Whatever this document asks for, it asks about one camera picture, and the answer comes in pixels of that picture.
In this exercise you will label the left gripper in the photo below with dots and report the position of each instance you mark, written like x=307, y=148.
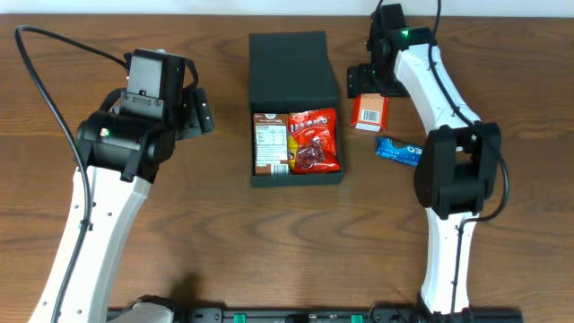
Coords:
x=196, y=121

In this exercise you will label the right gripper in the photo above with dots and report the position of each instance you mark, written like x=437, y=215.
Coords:
x=363, y=82

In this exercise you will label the orange carton with barcode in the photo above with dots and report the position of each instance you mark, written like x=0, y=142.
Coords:
x=370, y=112

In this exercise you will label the red Reeses candy bag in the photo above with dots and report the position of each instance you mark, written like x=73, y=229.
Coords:
x=314, y=131

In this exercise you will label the brown carton with barcode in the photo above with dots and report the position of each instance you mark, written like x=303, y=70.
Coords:
x=271, y=144

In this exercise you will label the dark green hinged box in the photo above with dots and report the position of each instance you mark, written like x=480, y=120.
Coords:
x=290, y=72

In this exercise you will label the yellow snack bag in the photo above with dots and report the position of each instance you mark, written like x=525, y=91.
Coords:
x=293, y=148

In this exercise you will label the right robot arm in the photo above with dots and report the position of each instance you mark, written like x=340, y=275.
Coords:
x=457, y=169

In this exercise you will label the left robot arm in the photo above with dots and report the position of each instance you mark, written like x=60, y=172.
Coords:
x=116, y=204

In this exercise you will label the blue Oreo cookie pack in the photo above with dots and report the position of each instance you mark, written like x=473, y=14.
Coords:
x=393, y=150

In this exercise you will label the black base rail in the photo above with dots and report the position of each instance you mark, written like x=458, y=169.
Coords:
x=145, y=312

